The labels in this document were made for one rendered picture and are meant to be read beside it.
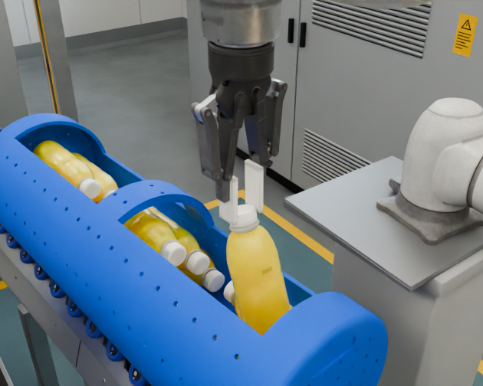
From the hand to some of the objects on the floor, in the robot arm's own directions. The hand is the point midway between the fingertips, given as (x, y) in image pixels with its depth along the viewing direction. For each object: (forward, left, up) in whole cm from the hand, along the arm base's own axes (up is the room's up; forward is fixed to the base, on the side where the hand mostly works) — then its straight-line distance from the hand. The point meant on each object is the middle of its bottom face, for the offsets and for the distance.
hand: (241, 193), depth 74 cm
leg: (+23, -76, -137) cm, 158 cm away
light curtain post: (-6, -128, -138) cm, 188 cm away
